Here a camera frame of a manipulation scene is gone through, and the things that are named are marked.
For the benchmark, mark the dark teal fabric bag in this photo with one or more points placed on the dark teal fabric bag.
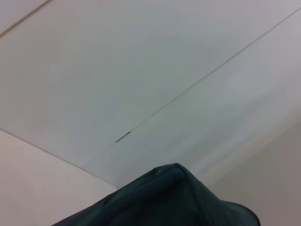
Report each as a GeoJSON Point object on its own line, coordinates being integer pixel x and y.
{"type": "Point", "coordinates": [164, 200]}

